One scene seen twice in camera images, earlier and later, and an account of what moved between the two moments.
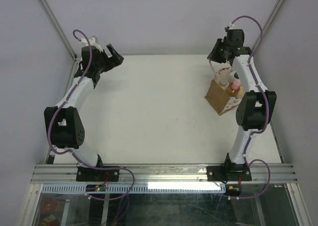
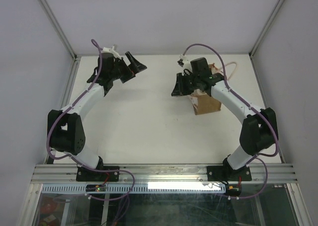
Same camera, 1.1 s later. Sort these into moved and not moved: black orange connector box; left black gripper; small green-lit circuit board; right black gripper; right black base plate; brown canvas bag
Moved: left black gripper; right black gripper; brown canvas bag
Not moved: small green-lit circuit board; black orange connector box; right black base plate
